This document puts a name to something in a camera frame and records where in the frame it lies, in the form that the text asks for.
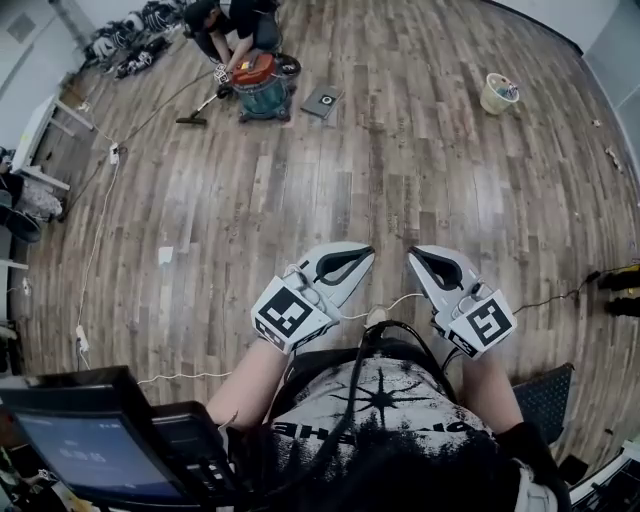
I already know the metal vacuum wand with nozzle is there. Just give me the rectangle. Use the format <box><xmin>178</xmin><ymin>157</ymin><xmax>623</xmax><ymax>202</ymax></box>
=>
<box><xmin>174</xmin><ymin>91</ymin><xmax>224</xmax><ymax>127</ymax></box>

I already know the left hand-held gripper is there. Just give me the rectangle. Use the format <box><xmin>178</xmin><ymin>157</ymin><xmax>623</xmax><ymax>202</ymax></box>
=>
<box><xmin>251</xmin><ymin>240</ymin><xmax>376</xmax><ymax>356</ymax></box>

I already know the white table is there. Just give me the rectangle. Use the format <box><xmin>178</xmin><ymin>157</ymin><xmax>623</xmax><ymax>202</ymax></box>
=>
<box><xmin>8</xmin><ymin>93</ymin><xmax>96</xmax><ymax>192</ymax></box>

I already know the black vacuum hose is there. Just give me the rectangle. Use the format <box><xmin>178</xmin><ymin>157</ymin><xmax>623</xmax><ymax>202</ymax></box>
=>
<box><xmin>217</xmin><ymin>52</ymin><xmax>303</xmax><ymax>100</ymax></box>

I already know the white rack with black gear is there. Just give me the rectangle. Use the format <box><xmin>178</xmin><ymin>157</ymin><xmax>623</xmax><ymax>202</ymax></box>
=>
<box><xmin>569</xmin><ymin>442</ymin><xmax>640</xmax><ymax>512</ymax></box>

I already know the person's left forearm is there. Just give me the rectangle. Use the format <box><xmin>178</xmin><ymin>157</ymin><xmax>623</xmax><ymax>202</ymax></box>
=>
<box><xmin>205</xmin><ymin>339</ymin><xmax>291</xmax><ymax>431</ymax></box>

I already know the black tripod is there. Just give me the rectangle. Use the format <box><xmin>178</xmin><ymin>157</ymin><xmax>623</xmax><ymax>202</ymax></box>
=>
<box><xmin>596</xmin><ymin>263</ymin><xmax>640</xmax><ymax>318</ymax></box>

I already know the black device box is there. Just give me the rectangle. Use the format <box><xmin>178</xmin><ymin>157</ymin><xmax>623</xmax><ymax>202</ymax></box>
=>
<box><xmin>149</xmin><ymin>400</ymin><xmax>241</xmax><ymax>501</ymax></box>

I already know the person's right forearm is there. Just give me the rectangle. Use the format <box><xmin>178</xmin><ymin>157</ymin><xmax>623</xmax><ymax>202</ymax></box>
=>
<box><xmin>459</xmin><ymin>349</ymin><xmax>524</xmax><ymax>434</ymax></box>

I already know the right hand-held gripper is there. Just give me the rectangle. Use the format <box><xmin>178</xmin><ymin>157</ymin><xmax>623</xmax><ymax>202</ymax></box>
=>
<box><xmin>407</xmin><ymin>243</ymin><xmax>518</xmax><ymax>361</ymax></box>

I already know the grey wall vent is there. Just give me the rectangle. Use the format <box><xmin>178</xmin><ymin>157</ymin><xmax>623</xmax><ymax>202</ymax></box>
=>
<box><xmin>5</xmin><ymin>13</ymin><xmax>37</xmax><ymax>44</ymax></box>

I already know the person's black white t-shirt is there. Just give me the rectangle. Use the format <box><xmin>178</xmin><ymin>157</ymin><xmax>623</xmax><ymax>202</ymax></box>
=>
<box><xmin>219</xmin><ymin>347</ymin><xmax>571</xmax><ymax>512</ymax></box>

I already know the beige bucket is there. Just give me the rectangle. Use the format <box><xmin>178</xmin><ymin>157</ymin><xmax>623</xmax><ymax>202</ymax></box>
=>
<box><xmin>478</xmin><ymin>72</ymin><xmax>521</xmax><ymax>116</ymax></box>

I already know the black monitor blue screen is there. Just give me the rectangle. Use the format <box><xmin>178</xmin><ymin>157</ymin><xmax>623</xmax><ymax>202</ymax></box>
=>
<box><xmin>0</xmin><ymin>365</ymin><xmax>191</xmax><ymax>506</ymax></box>

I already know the black headset cable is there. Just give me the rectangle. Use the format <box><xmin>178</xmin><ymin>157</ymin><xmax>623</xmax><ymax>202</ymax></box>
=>
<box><xmin>269</xmin><ymin>319</ymin><xmax>459</xmax><ymax>491</ymax></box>

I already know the black power cable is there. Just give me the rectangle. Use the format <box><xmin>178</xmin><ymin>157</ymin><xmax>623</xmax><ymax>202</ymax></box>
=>
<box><xmin>513</xmin><ymin>272</ymin><xmax>601</xmax><ymax>315</ymax></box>

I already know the black office chair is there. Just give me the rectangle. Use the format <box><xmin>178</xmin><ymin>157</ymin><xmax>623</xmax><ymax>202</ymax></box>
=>
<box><xmin>0</xmin><ymin>207</ymin><xmax>44</xmax><ymax>246</ymax></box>

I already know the red teal vacuum cleaner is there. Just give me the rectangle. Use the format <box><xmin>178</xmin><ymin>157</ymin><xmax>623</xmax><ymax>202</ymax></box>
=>
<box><xmin>230</xmin><ymin>52</ymin><xmax>294</xmax><ymax>124</ymax></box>

